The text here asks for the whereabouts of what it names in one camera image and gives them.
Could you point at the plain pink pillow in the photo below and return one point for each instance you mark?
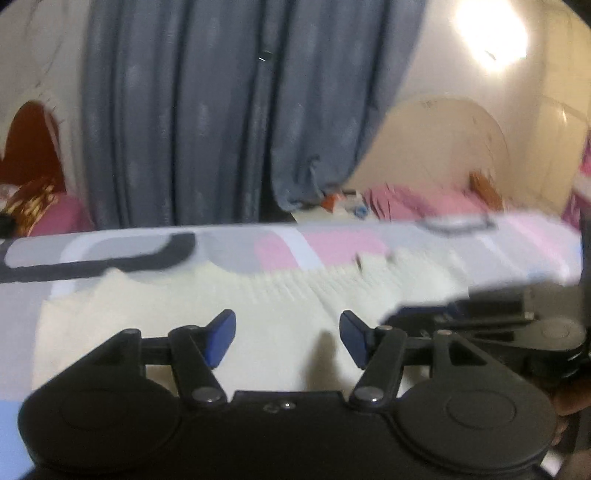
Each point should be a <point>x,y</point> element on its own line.
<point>415,201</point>

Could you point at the brown yellow patterned cloth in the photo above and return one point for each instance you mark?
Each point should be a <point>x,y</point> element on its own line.
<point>32,201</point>

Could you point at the patterned pink grey bedsheet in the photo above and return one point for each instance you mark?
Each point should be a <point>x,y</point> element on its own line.
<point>323,244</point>

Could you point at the orange patterned pillow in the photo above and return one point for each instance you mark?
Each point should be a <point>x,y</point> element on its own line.
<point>485,190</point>

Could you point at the brown scalloped headboard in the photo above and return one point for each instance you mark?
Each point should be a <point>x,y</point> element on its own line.
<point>32,143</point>

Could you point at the cream round headboard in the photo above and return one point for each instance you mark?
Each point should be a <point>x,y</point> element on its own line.
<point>443,143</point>

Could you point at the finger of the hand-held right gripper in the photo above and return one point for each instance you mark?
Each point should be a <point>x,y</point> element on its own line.
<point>489,302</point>
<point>498,333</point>

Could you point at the bright pink cloth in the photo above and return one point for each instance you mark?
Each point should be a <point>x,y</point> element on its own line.
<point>579,194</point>

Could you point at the pink striped pillow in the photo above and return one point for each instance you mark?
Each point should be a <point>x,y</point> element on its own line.
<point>64,217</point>

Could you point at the person's right hand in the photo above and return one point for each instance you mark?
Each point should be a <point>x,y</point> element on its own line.
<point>565,404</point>

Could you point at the wide blue-grey curtain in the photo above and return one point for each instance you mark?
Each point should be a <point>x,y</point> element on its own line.
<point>207,115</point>

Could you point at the glowing wall lamp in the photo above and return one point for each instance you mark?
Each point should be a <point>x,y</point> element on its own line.
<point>494,32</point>

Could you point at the cream knitted sweater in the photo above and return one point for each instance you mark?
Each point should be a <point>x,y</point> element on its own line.
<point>277,314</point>

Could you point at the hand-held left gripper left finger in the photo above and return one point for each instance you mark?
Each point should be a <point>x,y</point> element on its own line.
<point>220,339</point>

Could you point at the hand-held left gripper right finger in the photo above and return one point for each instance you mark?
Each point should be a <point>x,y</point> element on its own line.
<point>353,339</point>

